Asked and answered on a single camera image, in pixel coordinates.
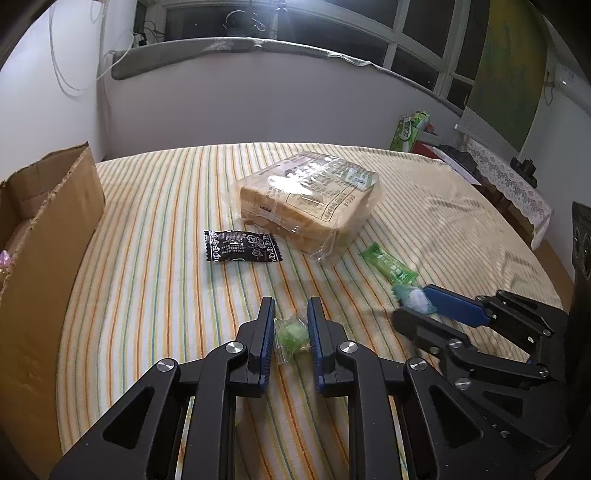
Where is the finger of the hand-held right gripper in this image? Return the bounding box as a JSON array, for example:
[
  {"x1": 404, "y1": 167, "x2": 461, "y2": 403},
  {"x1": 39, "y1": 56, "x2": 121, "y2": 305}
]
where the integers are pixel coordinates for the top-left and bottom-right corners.
[
  {"x1": 392, "y1": 307, "x2": 573, "y2": 472},
  {"x1": 422, "y1": 285, "x2": 568, "y2": 356}
]

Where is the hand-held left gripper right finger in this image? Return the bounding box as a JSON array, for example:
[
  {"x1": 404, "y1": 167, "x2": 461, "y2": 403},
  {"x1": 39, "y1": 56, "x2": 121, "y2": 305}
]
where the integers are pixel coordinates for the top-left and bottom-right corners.
[{"x1": 307, "y1": 296, "x2": 536, "y2": 480}]

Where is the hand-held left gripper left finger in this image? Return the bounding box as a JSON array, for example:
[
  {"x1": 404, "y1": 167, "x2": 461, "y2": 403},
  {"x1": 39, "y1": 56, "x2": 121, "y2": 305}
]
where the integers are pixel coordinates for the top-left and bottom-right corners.
[{"x1": 48, "y1": 296, "x2": 278, "y2": 480}]

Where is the green jelly candy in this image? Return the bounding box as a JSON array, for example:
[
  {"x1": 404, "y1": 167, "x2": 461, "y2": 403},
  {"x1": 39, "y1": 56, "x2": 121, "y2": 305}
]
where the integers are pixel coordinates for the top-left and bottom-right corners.
[{"x1": 273, "y1": 316, "x2": 311, "y2": 366}]

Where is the teal white candy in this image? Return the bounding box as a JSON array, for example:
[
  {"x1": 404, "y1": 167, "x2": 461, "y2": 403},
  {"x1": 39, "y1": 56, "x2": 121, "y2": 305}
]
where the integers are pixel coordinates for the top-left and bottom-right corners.
[{"x1": 392, "y1": 284, "x2": 437, "y2": 315}]

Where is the green snack packet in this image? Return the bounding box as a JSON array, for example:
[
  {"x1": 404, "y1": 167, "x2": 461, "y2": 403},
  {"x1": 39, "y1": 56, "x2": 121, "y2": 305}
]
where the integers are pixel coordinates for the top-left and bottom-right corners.
[{"x1": 359, "y1": 242, "x2": 417, "y2": 287}]

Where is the black snack packet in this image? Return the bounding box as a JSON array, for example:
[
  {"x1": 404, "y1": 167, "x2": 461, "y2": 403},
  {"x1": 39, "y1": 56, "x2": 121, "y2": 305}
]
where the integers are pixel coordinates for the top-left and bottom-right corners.
[{"x1": 204, "y1": 229, "x2": 283, "y2": 265}]

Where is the side table with lace cloth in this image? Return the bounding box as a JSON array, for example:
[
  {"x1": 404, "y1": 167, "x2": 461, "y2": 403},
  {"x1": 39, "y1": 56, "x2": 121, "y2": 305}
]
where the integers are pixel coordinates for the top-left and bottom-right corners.
[{"x1": 456, "y1": 134, "x2": 555, "y2": 251}]

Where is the sliced bread in clear bag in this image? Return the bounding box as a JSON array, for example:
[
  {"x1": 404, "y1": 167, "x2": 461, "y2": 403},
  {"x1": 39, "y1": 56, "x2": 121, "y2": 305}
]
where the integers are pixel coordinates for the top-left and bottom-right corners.
[{"x1": 229, "y1": 151, "x2": 383, "y2": 265}]

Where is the dark figurine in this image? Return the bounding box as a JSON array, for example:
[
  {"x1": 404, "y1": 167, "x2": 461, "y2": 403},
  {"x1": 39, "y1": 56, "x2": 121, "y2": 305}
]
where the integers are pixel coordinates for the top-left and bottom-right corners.
[{"x1": 510, "y1": 157, "x2": 539, "y2": 186}]

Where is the green white box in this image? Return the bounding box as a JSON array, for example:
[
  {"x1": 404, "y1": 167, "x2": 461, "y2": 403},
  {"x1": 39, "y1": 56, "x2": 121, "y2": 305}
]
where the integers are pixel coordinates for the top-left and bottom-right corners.
[{"x1": 390, "y1": 111, "x2": 433, "y2": 153}]

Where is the large window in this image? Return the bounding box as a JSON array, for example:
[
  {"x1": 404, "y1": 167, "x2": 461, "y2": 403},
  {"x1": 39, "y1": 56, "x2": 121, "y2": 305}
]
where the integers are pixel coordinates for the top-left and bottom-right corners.
[{"x1": 134, "y1": 0, "x2": 483, "y2": 112}]

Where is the green yellow wall poster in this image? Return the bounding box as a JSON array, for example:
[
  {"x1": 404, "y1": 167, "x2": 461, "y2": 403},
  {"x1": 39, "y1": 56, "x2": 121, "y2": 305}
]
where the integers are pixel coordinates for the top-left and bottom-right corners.
[{"x1": 459, "y1": 0, "x2": 551, "y2": 154}]

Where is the white cable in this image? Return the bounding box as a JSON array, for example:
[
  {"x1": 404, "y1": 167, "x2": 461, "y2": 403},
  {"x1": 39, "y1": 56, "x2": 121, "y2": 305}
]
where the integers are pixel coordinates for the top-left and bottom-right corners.
[{"x1": 46, "y1": 0, "x2": 127, "y2": 99}]

